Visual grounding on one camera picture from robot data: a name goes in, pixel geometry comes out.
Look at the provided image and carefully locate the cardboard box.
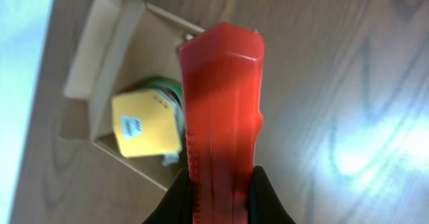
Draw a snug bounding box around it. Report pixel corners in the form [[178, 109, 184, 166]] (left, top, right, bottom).
[[57, 0, 204, 190]]

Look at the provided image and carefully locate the yellow sticky note pad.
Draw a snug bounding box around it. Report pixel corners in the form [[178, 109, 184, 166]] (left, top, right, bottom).
[[112, 89, 182, 158]]

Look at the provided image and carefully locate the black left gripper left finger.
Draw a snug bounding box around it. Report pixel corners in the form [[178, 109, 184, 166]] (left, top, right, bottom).
[[142, 169, 193, 224]]

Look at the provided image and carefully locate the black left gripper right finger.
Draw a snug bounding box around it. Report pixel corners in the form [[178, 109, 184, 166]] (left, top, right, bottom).
[[248, 166, 296, 224]]

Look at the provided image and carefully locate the orange utility knife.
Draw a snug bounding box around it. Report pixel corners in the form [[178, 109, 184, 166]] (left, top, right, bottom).
[[179, 23, 265, 223]]

